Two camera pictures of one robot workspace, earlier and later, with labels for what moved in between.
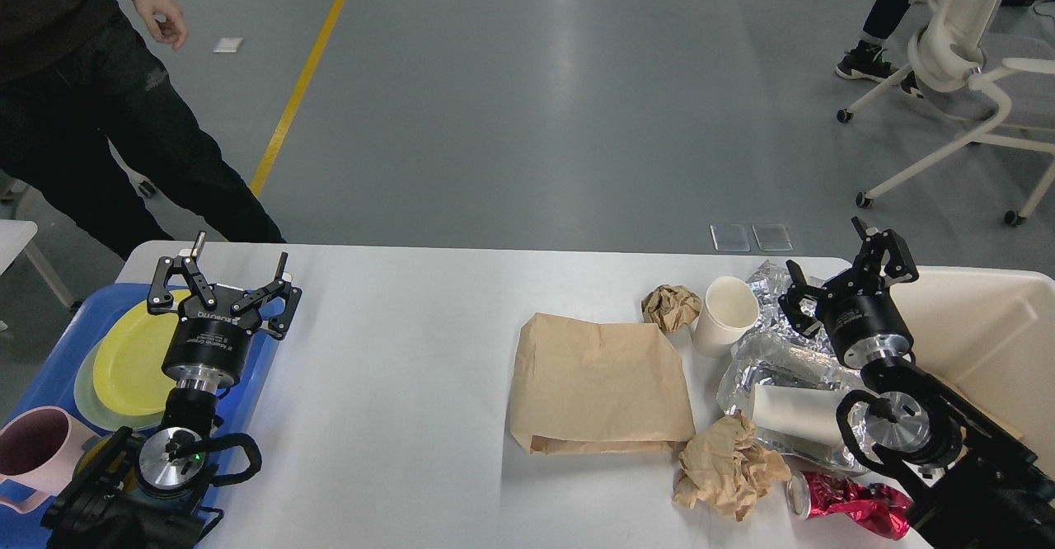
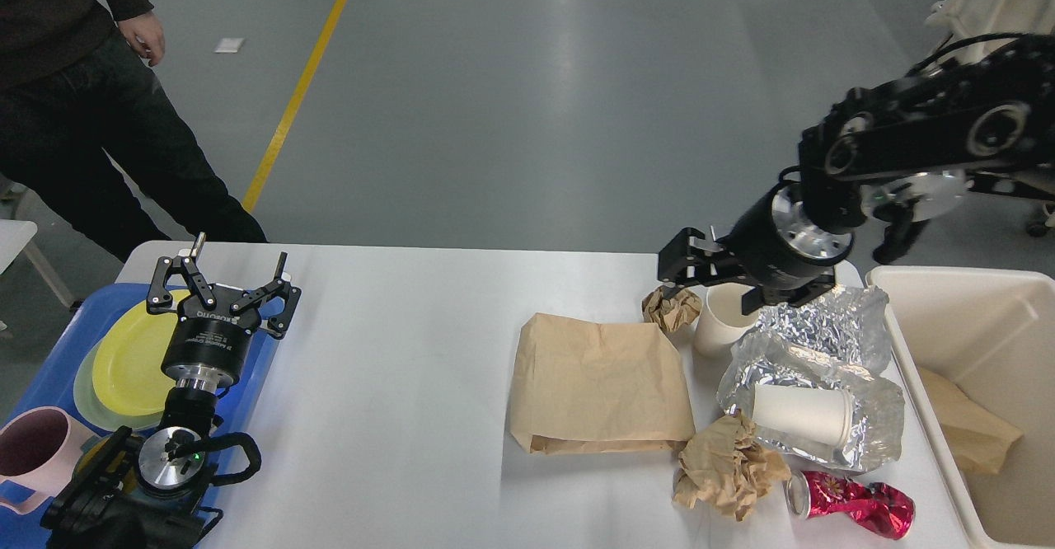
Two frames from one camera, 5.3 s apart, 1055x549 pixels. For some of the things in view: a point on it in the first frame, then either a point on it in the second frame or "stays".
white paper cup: (808, 413) stays
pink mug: (39, 448) stays
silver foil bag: (780, 359) stays
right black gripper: (861, 316) → (776, 245)
